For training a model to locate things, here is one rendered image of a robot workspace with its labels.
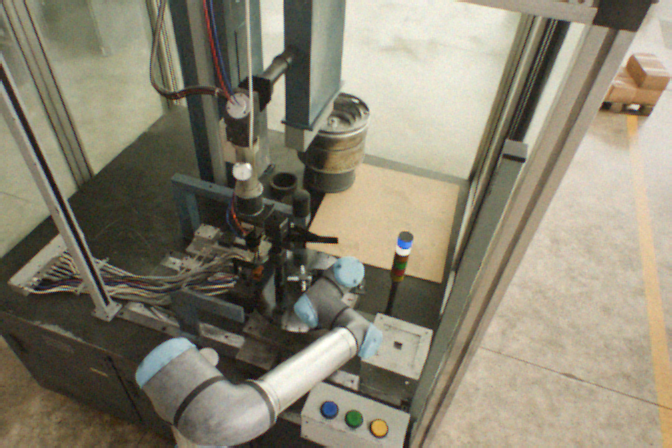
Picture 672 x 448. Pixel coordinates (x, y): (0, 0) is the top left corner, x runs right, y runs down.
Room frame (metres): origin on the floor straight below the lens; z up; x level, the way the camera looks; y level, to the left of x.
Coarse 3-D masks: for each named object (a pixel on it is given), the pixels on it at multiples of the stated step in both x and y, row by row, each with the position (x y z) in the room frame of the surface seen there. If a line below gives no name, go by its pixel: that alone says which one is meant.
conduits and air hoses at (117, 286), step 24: (48, 264) 1.11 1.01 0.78; (72, 264) 1.14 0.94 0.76; (96, 264) 1.15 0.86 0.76; (216, 264) 1.06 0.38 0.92; (24, 288) 1.00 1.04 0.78; (72, 288) 1.03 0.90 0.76; (120, 288) 1.04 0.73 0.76; (144, 288) 1.04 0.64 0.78; (168, 288) 1.02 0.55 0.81; (192, 288) 0.96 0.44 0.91
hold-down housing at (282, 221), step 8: (272, 216) 0.97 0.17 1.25; (280, 216) 0.97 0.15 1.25; (264, 224) 0.95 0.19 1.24; (272, 224) 0.94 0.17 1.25; (280, 224) 0.94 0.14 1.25; (272, 232) 0.94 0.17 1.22; (280, 232) 0.93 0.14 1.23; (288, 232) 0.97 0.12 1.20; (280, 240) 0.93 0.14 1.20; (272, 248) 0.96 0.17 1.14; (280, 248) 0.95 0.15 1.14; (272, 256) 0.95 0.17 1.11; (280, 256) 0.94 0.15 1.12; (280, 264) 0.94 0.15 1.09
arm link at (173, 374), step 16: (160, 352) 0.46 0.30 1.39; (176, 352) 0.46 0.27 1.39; (192, 352) 0.47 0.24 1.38; (144, 368) 0.43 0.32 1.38; (160, 368) 0.43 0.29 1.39; (176, 368) 0.43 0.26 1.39; (192, 368) 0.43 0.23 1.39; (208, 368) 0.44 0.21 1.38; (144, 384) 0.41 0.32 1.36; (160, 384) 0.40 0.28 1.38; (176, 384) 0.40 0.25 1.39; (192, 384) 0.40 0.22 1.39; (208, 384) 0.40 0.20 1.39; (160, 400) 0.38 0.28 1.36; (176, 400) 0.38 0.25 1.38; (160, 416) 0.39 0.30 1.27; (176, 416) 0.36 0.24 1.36; (176, 432) 0.40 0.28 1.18
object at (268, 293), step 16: (288, 256) 1.09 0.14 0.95; (304, 256) 1.10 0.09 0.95; (320, 256) 1.10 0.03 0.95; (272, 272) 1.02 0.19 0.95; (288, 272) 1.02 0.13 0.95; (256, 288) 0.95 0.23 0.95; (272, 288) 0.95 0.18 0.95; (256, 304) 0.89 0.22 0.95; (272, 304) 0.89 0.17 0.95; (288, 304) 0.90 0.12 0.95; (272, 320) 0.84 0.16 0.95; (288, 320) 0.84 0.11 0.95
